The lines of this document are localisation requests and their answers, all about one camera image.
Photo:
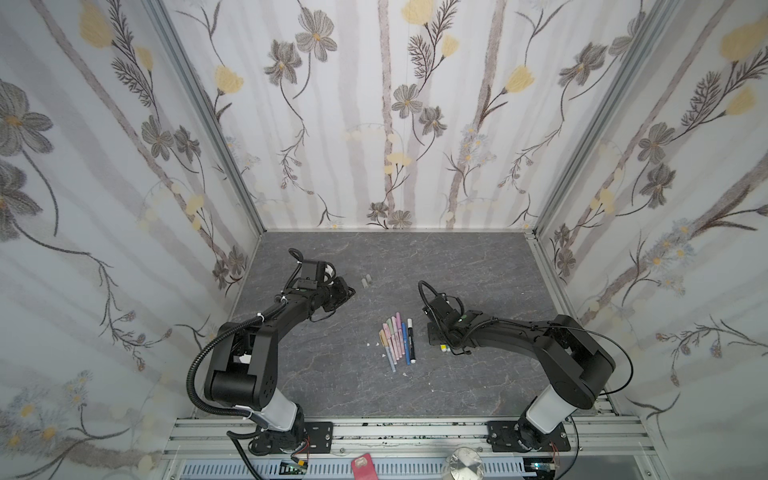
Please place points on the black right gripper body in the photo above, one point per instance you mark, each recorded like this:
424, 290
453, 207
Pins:
448, 330

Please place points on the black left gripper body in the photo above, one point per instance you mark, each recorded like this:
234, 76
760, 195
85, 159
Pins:
333, 294

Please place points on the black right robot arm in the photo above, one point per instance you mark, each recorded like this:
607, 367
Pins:
576, 366

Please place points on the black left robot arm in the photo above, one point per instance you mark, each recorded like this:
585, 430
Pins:
236, 373

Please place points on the purple capped pink pen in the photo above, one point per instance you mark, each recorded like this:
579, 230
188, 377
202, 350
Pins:
396, 323

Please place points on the green capped pink pen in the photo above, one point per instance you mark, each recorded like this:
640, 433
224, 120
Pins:
390, 332

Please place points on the light pink capped pen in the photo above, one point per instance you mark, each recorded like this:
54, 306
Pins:
388, 344

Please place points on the shiny metal round object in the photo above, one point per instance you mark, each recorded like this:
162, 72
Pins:
463, 463

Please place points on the pink object at front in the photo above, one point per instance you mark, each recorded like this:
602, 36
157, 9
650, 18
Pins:
363, 468

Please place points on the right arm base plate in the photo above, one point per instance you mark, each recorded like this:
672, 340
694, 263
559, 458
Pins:
521, 437

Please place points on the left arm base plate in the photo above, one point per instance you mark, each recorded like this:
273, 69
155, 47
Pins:
310, 437

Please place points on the aluminium front rail frame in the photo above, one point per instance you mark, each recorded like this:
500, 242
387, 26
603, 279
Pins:
603, 447

